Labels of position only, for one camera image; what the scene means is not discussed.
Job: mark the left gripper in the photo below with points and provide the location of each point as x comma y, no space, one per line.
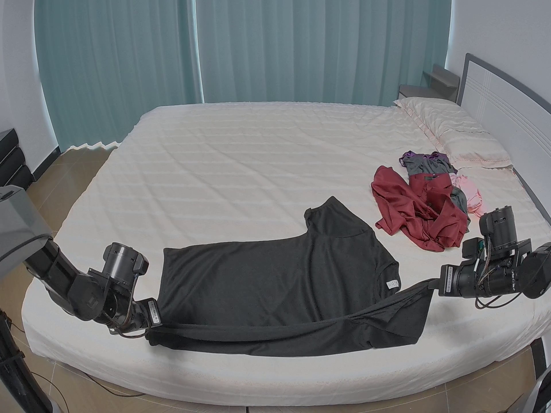
146,314

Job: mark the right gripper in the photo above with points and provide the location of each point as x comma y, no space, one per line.
467,280

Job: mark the black T-shirt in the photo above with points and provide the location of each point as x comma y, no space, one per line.
267,282

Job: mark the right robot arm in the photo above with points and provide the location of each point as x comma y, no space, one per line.
499,230

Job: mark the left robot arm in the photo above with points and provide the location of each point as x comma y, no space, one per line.
26,226

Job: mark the pink garment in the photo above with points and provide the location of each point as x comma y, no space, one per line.
471,196

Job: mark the dark red shirt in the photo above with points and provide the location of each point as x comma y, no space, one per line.
396,196

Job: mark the grey and purple garment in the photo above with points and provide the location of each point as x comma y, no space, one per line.
424,167

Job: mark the cream pillow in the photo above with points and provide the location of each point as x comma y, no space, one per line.
434,116
478,151

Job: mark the bed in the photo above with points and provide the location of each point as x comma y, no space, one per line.
258,166

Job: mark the grey bedside table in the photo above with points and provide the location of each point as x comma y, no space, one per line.
426,88

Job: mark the dark grey chest of drawers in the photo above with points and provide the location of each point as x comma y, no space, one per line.
13,157

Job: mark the blue-green curtain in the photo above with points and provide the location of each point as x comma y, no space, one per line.
120,58
323,37

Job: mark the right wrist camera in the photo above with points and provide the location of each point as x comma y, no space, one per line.
471,250

